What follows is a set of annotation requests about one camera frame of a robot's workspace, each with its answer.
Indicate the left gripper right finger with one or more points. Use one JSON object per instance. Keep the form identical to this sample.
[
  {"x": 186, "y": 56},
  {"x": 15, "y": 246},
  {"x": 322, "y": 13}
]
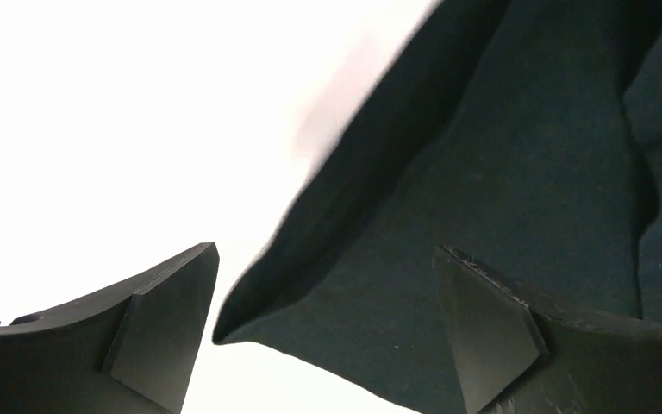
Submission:
[{"x": 520, "y": 350}]

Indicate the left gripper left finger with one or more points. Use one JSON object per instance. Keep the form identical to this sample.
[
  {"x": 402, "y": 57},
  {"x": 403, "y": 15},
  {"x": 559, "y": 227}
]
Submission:
[{"x": 127, "y": 348}]

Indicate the black t shirt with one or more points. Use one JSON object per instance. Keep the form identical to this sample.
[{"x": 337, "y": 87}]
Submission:
[{"x": 526, "y": 134}]

